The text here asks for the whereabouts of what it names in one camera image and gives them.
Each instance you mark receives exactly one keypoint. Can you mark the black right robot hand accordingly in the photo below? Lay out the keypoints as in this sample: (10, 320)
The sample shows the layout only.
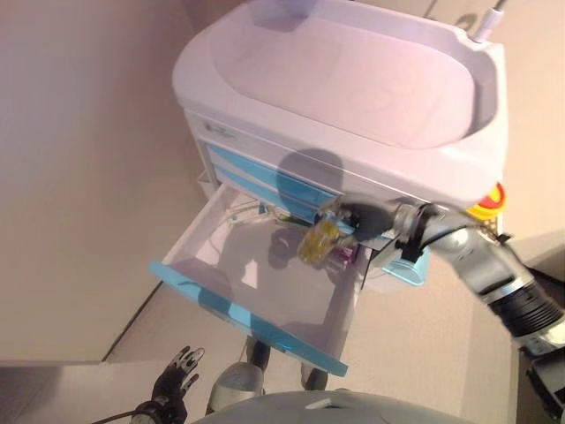
(371, 221)

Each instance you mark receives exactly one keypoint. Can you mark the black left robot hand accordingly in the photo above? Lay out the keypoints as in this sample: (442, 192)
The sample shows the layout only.
(172, 382)

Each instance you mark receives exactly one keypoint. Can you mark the yellow medicine jar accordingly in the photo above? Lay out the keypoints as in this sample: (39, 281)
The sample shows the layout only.
(318, 243)

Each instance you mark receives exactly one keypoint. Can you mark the large blue-front cart drawer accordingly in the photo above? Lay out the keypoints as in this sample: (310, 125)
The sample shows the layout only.
(287, 300)

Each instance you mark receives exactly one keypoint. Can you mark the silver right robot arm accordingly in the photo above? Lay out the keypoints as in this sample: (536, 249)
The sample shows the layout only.
(476, 260)

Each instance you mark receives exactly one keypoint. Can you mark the pink item in drawer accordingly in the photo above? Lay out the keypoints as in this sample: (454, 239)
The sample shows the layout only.
(345, 256)

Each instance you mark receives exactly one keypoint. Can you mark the slim blue-front cart drawer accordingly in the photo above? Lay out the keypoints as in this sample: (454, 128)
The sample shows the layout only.
(251, 185)
(247, 165)

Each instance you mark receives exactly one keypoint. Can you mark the blue-lid waste bin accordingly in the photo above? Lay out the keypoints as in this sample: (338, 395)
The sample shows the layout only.
(408, 271)

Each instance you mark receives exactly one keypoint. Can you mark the grey left robot leg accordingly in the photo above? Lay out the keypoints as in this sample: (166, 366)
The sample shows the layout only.
(236, 384)

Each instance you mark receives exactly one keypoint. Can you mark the grey robot leg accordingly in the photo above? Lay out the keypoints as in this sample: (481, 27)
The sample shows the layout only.
(314, 377)
(236, 384)

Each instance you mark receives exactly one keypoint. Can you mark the yellow sharps container red lid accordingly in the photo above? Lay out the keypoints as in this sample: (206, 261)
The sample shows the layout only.
(490, 203)

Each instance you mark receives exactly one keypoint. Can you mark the white packaged medical item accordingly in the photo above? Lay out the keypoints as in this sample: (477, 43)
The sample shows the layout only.
(247, 214)

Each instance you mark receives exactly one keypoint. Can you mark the grey right robot leg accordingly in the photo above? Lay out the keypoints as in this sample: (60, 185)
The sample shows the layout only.
(314, 377)

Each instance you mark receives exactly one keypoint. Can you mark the white medical cart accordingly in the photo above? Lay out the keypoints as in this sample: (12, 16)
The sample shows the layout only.
(331, 66)

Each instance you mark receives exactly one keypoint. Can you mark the grey robot torso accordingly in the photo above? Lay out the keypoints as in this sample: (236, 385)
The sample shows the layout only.
(353, 411)

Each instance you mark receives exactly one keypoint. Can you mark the metal IV pole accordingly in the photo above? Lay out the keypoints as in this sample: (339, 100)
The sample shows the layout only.
(487, 22)

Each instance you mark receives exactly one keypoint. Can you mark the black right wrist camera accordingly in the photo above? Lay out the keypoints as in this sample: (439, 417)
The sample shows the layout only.
(412, 252)

